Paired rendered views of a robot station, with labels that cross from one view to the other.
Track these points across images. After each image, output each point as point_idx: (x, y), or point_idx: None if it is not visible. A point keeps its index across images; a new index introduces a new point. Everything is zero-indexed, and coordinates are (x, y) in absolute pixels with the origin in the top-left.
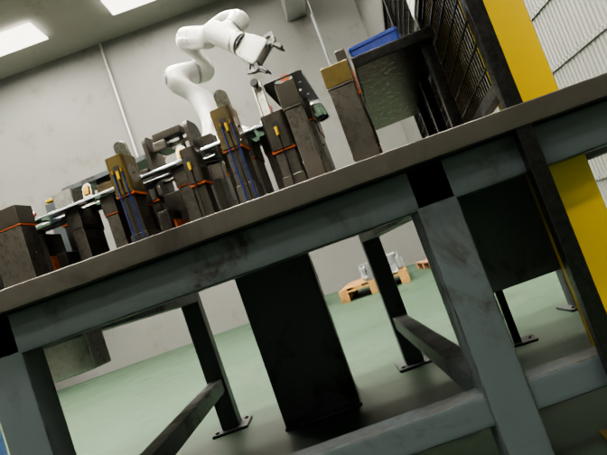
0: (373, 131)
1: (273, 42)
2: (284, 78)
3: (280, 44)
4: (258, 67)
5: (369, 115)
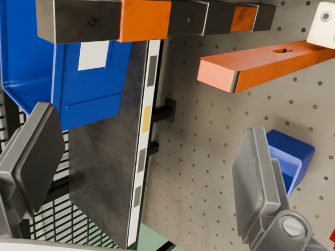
0: (209, 0)
1: (2, 166)
2: (228, 61)
3: (19, 130)
4: (279, 204)
5: (150, 117)
